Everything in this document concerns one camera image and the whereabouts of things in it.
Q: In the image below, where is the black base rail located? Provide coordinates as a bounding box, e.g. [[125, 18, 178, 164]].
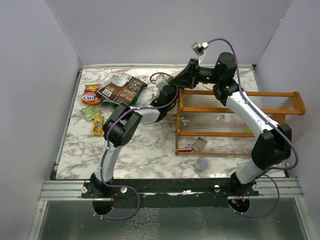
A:
[[81, 175, 259, 214]]

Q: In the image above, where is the aluminium frame rail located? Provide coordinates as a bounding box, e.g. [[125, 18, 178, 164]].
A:
[[38, 177, 305, 201]]

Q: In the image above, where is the purple cable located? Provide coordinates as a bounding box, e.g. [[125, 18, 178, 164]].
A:
[[204, 37, 300, 218], [91, 72, 180, 221]]

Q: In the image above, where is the yellow orange snack packet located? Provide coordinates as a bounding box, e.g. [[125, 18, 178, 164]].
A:
[[91, 115, 104, 136]]

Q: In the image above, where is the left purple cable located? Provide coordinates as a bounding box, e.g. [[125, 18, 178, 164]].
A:
[[91, 72, 180, 221]]

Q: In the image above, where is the dark green snack bag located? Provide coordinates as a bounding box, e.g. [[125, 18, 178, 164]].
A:
[[101, 89, 143, 108]]

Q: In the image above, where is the wooden tiered rack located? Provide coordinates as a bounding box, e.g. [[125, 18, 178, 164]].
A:
[[175, 90, 306, 156]]

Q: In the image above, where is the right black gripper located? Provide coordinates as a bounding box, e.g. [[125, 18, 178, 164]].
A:
[[169, 59, 221, 91]]

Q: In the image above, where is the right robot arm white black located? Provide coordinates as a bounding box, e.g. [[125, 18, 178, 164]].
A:
[[168, 52, 292, 196]]

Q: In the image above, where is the light green snack packet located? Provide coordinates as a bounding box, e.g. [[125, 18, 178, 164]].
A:
[[80, 105, 102, 121]]

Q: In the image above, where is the grey open small carton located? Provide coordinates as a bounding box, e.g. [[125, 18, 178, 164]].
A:
[[192, 137, 208, 152]]

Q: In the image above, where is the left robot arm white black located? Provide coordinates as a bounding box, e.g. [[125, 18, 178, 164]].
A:
[[90, 85, 179, 198]]

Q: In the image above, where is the dark brown snack bag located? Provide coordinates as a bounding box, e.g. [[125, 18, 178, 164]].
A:
[[98, 76, 148, 105]]

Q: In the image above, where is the red white small box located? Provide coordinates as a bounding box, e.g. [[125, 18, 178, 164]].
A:
[[177, 143, 193, 152]]

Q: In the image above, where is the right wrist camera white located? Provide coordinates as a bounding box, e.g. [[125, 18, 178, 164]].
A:
[[191, 42, 209, 65]]

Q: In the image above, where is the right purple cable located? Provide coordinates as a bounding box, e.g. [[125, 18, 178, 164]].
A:
[[204, 37, 300, 218]]

